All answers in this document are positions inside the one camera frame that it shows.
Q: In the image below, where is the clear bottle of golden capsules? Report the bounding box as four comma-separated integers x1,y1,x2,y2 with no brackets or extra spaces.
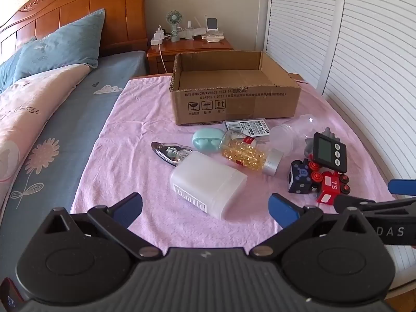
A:
220,129,285,178

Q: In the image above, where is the blue pillow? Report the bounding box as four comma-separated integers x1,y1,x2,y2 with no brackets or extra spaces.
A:
13,8,106,80
0,37,36,93

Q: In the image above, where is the blue toy train car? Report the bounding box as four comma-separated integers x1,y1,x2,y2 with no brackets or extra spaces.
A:
288,159,321,195

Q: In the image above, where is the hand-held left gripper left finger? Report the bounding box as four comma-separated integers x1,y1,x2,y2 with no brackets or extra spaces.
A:
45,192,163,261

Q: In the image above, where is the clear correction tape dispenser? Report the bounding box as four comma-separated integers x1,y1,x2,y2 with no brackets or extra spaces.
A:
151,141,196,167

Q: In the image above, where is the grey toy figure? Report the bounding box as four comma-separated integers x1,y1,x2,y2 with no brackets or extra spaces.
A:
304,127,337,160

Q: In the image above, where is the white louvered door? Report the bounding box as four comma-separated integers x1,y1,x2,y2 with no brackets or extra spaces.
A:
320,0,416,290
262,0,348,95

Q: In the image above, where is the blue floral bed sheet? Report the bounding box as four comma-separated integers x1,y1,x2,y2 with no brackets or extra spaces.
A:
0,51,147,280

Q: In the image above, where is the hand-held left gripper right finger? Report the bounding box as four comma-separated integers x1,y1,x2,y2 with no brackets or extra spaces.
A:
249,193,386,261

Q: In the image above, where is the black digital timer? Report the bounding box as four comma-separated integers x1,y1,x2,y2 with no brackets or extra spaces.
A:
311,132,348,173

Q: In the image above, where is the white printed card packet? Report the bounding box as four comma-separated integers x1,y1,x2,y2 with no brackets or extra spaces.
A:
224,119,271,141

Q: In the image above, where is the pink quilt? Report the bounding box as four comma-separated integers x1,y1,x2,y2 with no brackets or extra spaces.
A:
0,64,92,209

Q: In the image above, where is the green desk fan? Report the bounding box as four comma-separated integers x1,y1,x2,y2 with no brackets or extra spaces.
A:
166,10,183,43

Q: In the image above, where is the white charging dock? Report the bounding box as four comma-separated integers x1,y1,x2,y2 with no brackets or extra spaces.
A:
180,21,205,40

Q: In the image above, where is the wooden nightstand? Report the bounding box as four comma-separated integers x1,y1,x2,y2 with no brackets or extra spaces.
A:
146,37,235,75

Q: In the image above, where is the brown cardboard box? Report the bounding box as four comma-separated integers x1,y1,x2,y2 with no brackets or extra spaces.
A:
169,51,302,126

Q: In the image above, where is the wooden headboard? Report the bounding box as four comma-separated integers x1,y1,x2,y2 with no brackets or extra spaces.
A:
0,0,149,62

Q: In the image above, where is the white plastic bottle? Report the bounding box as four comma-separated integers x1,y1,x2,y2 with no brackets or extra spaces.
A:
169,151,248,219

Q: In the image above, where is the mint green earbud case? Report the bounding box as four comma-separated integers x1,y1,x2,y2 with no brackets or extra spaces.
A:
192,129,225,153

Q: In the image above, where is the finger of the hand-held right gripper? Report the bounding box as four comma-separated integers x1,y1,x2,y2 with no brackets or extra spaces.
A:
334,195,416,218
388,179,416,197

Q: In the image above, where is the red toy train car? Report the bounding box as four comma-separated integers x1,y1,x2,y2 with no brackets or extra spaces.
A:
310,161,351,207

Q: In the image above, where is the clear plastic container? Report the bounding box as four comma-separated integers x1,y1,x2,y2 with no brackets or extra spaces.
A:
269,114,321,155

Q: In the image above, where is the white charging cable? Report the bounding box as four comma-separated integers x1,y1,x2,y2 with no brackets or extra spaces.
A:
158,44,170,74

